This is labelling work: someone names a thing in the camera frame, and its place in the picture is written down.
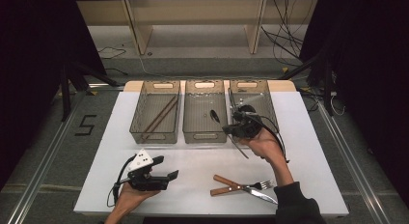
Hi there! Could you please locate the white table mat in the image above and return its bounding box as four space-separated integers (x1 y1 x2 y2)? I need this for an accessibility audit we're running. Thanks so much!
73 90 350 217

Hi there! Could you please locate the translucent grey plastic bin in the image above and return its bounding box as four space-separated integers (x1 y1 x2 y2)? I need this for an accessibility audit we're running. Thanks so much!
181 79 230 145
229 79 280 145
129 80 181 145

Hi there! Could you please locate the wooden-handled knife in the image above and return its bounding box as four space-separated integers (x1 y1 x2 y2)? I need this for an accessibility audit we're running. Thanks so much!
212 174 279 206

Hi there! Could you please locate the black curtain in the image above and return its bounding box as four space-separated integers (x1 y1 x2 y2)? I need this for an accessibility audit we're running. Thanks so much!
301 0 409 207
0 0 108 190

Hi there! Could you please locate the black metal stand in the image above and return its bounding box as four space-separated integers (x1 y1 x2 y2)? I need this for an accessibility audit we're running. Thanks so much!
59 61 121 123
278 49 336 118

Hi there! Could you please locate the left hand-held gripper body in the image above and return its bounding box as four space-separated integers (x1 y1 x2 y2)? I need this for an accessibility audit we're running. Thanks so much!
126 149 171 192

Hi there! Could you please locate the person's right hand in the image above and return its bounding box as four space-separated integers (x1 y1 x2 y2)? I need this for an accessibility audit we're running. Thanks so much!
238 126 286 166

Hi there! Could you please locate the light wooden shelf unit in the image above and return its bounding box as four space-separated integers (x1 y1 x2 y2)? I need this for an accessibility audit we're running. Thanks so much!
76 0 319 56

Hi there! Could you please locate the metal spoon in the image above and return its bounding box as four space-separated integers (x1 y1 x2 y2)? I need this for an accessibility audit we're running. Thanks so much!
209 109 250 159

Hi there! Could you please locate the thin black floor cable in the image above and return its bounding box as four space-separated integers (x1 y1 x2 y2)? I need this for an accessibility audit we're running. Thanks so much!
96 45 127 61

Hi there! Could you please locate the aluminium floor rail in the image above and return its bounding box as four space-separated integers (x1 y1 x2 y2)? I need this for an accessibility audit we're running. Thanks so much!
315 100 392 224
5 91 89 224

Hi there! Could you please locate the white plug with cable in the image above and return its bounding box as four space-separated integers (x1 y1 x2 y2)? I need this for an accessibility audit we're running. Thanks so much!
329 91 345 118

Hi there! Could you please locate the wooden-handled fork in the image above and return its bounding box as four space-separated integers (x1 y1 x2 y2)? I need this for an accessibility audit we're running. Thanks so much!
209 180 275 197

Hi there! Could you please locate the bundle of black cables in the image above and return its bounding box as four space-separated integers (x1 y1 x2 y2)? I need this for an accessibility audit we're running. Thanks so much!
259 0 311 63

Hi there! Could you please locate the person's left hand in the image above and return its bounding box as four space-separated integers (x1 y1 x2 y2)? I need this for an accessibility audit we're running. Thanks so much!
113 182 161 217

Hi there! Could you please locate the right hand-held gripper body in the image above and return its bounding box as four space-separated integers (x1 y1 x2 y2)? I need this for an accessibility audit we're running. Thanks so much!
232 93 264 140

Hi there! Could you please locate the left hand-held gripper cable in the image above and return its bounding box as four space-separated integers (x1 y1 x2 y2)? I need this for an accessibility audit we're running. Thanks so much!
106 154 138 209

